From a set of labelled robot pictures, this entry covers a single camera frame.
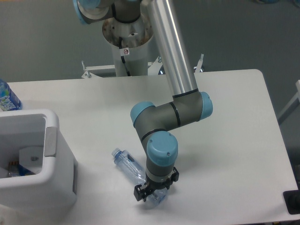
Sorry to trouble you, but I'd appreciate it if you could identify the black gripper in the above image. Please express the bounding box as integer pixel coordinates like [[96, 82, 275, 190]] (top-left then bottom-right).
[[134, 167, 179, 202]]

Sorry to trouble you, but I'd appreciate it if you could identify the clear plastic water bottle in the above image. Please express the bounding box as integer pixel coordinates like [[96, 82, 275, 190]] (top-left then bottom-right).
[[112, 148, 168, 206]]

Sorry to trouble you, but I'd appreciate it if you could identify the white plastic wrapper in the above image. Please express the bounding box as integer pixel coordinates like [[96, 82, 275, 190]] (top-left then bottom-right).
[[19, 146, 44, 174]]

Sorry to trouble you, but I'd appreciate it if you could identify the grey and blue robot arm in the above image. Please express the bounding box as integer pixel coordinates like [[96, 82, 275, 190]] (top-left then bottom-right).
[[73, 0, 213, 201]]

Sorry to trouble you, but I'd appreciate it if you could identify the white plastic trash can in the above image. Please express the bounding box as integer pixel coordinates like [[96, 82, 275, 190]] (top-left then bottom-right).
[[0, 109, 78, 211]]

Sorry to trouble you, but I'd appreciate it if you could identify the black clamp at table edge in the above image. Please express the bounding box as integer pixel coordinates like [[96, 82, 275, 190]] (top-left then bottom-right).
[[283, 190, 300, 215]]

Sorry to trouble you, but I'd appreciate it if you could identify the blue snack packet in bin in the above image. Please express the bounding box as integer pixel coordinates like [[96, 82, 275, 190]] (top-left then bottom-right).
[[8, 161, 35, 177]]

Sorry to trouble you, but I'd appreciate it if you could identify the blue labelled bottle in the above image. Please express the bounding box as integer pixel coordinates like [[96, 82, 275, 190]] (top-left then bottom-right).
[[0, 79, 23, 111]]

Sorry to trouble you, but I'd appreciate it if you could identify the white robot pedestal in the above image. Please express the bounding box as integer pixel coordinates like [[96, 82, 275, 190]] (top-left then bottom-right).
[[81, 14, 204, 79]]

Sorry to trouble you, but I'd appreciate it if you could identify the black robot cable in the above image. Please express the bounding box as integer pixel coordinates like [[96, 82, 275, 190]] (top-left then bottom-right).
[[118, 36, 132, 76]]

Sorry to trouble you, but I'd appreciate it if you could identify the white metal frame right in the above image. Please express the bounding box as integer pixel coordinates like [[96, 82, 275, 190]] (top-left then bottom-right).
[[277, 80, 300, 125]]

